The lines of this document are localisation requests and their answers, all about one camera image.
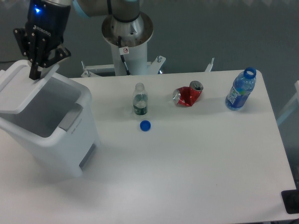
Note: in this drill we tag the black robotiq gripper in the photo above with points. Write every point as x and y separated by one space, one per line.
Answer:
42 39

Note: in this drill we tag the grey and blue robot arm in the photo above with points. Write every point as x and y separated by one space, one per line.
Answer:
126 28

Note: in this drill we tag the white trash can body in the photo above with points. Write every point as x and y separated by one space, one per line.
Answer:
56 125

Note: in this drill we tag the blue bottle cap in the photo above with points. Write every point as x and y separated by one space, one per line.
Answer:
145 125

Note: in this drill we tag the crushed red soda can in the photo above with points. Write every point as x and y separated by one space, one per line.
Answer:
188 95

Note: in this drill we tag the clear green-label plastic bottle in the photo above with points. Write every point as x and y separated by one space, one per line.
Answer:
140 99

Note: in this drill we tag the blue plastic drink bottle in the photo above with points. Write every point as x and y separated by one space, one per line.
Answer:
241 88

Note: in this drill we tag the white furniture at right edge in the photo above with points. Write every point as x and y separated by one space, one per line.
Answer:
289 107

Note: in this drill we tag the black device at table edge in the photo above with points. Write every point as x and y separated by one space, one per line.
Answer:
291 201

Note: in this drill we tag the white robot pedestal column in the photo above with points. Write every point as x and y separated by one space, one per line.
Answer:
135 59

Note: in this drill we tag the white pedestal base frame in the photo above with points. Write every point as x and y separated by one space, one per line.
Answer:
154 67

